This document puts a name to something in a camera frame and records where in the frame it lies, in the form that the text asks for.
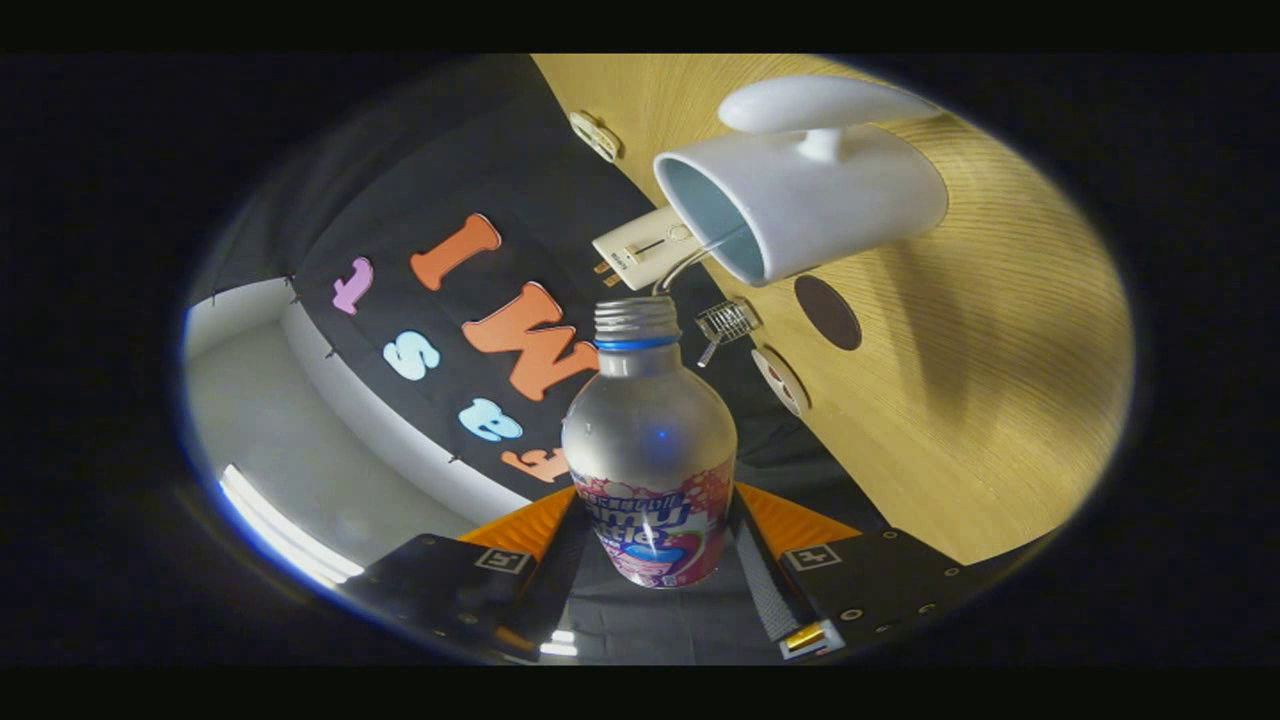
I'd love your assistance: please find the clear juice stream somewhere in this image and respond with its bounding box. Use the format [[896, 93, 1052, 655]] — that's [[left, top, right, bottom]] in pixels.
[[653, 224, 749, 297]]

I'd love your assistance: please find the small white tray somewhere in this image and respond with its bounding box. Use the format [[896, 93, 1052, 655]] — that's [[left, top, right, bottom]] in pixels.
[[568, 110, 623, 164]]

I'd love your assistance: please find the white plate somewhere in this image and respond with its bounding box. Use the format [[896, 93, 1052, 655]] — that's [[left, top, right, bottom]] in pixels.
[[750, 346, 811, 418]]

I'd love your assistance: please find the black backdrop cloth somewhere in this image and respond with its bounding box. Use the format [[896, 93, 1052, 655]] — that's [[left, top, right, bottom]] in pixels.
[[190, 55, 891, 666]]

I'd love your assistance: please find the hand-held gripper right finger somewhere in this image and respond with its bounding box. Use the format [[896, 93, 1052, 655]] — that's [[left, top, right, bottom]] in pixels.
[[733, 482, 1031, 661]]

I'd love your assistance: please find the wide ceiling light panel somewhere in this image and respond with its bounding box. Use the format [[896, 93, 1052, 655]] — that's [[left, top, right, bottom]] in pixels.
[[218, 465, 366, 591]]

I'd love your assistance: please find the cream toaster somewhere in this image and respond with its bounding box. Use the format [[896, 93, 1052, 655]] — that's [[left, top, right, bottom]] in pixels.
[[592, 205, 706, 292]]

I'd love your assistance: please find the wooden table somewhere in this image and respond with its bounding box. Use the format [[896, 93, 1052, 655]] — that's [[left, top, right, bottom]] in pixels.
[[530, 55, 1136, 566]]

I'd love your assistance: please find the silver bottle with pink label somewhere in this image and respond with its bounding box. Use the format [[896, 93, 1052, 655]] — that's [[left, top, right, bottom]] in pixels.
[[560, 295, 739, 589]]

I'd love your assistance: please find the white cup with blue inside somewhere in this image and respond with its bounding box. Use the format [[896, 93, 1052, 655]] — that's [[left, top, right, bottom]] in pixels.
[[652, 75, 949, 288]]

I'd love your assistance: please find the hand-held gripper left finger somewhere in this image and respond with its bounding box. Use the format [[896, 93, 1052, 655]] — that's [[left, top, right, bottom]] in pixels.
[[345, 485, 593, 663]]

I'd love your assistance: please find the metal wire basket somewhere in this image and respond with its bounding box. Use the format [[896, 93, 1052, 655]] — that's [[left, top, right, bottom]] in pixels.
[[695, 298, 763, 368]]

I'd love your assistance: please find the dark round coaster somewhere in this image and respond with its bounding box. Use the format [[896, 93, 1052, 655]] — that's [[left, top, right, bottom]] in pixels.
[[793, 274, 864, 352]]

